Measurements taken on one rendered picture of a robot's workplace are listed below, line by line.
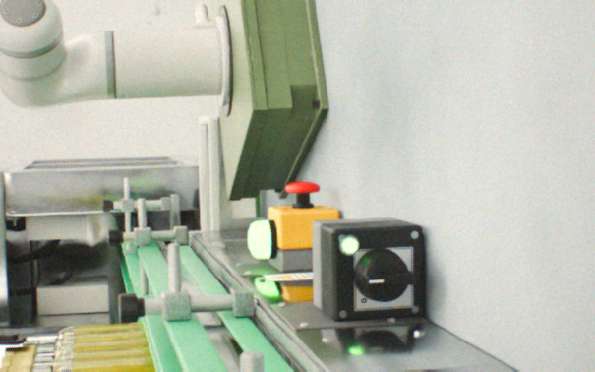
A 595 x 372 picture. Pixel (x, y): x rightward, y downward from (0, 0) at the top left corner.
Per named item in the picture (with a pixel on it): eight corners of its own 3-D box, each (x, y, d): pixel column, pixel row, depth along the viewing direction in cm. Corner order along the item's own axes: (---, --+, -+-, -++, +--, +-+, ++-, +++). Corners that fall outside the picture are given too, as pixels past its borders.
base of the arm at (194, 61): (215, 39, 146) (112, 42, 143) (221, -19, 135) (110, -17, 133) (226, 123, 138) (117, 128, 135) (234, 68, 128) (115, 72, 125)
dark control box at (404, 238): (399, 300, 91) (312, 306, 89) (398, 217, 91) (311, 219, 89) (429, 317, 83) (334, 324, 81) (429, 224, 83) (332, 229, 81)
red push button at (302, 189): (282, 210, 115) (282, 181, 115) (316, 209, 116) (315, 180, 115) (289, 213, 111) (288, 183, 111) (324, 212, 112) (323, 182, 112)
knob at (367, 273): (404, 299, 83) (417, 306, 79) (353, 302, 82) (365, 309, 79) (404, 246, 82) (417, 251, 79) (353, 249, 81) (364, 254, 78)
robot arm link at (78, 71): (113, 65, 141) (1, 69, 138) (111, 1, 130) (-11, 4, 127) (116, 117, 135) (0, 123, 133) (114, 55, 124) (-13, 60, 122)
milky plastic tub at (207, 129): (248, 240, 177) (201, 242, 175) (245, 116, 175) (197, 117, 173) (265, 252, 160) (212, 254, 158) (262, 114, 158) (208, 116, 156)
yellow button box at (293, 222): (329, 261, 118) (268, 264, 117) (327, 200, 117) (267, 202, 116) (344, 270, 111) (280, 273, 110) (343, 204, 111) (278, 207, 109)
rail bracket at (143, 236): (188, 300, 156) (109, 304, 154) (185, 196, 155) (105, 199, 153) (190, 303, 153) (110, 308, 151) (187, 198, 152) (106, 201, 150)
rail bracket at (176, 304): (253, 311, 98) (118, 318, 95) (251, 238, 97) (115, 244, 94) (260, 318, 94) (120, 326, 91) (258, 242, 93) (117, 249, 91)
